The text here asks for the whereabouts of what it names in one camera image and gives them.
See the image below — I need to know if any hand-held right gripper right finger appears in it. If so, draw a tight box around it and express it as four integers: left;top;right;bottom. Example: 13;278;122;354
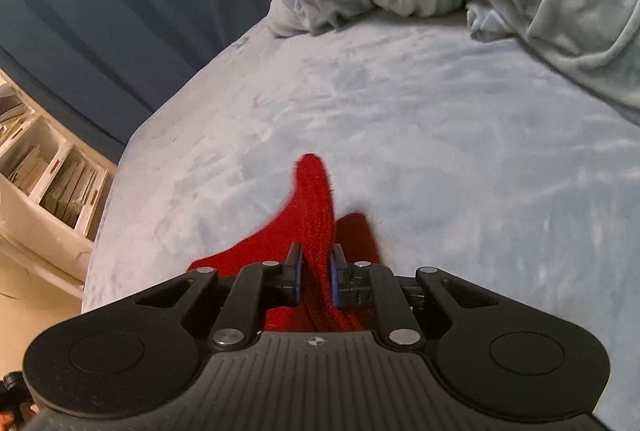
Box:
327;243;501;353

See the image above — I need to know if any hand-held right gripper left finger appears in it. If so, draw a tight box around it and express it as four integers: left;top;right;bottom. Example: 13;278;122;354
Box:
134;242;305;353

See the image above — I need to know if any red knit sweater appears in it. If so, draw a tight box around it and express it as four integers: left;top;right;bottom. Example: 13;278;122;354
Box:
186;154;383;334

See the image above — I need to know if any bed with blue fleece sheet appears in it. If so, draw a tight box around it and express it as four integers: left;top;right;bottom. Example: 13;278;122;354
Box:
80;8;640;431

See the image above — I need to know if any row of thin books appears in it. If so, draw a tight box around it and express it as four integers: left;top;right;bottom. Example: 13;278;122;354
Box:
0;94;99;229

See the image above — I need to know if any white plastic shelf unit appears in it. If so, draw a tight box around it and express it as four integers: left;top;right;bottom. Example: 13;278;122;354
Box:
0;68;118;299

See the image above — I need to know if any dark blue curtain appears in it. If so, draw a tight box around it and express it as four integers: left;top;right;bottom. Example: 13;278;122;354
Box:
0;0;321;162

